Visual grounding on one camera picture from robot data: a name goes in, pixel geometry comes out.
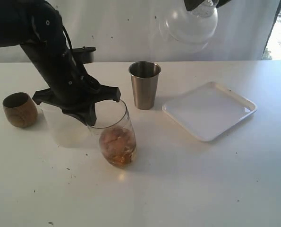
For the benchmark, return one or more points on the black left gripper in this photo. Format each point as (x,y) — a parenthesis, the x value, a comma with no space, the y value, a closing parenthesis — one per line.
(76,96)

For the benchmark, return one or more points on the clear dome lid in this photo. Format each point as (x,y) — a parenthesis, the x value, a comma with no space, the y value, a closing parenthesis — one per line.
(195,27)

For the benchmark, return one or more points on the translucent white plastic cup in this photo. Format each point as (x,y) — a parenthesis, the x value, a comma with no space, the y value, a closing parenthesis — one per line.
(66,131)

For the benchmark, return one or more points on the clear plastic cup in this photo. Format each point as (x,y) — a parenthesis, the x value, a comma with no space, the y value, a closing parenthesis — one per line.
(110,114)

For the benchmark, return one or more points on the brown wooden cup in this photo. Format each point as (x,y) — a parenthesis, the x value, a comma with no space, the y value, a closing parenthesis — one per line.
(20,110)

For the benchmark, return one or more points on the stainless steel cup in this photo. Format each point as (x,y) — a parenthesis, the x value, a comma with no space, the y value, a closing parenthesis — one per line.
(144,79)

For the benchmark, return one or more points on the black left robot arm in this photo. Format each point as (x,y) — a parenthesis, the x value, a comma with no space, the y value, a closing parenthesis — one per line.
(37,27)

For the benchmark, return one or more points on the brown wooden cubes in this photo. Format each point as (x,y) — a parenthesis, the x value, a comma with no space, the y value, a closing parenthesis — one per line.
(116,141)

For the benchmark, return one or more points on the white square plastic tray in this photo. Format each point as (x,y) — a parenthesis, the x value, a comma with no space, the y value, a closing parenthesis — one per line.
(209,110)

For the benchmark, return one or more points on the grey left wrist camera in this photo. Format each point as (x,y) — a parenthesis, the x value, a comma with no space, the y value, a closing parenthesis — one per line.
(84,54)

